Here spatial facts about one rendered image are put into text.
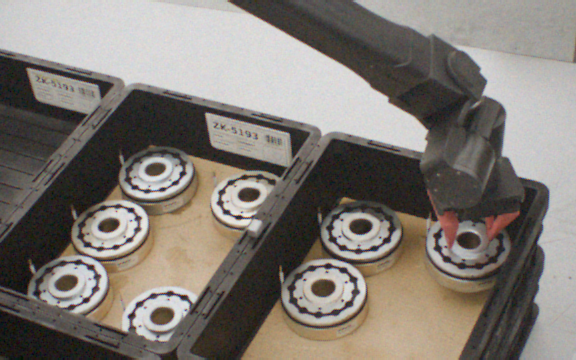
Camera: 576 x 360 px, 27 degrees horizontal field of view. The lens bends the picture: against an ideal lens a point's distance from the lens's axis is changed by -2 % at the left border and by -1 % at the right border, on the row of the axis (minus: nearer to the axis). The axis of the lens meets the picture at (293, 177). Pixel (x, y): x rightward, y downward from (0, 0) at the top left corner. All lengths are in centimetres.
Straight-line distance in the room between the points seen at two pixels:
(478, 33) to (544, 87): 130
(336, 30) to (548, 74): 84
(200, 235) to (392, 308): 28
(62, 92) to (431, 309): 64
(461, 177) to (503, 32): 203
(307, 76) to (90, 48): 41
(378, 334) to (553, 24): 196
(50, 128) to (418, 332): 66
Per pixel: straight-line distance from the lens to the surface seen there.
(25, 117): 181
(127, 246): 152
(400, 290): 146
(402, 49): 122
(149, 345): 131
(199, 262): 152
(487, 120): 128
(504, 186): 136
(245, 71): 201
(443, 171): 122
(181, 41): 210
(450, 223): 135
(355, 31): 119
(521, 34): 323
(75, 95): 172
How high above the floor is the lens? 192
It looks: 43 degrees down
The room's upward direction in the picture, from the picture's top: 8 degrees counter-clockwise
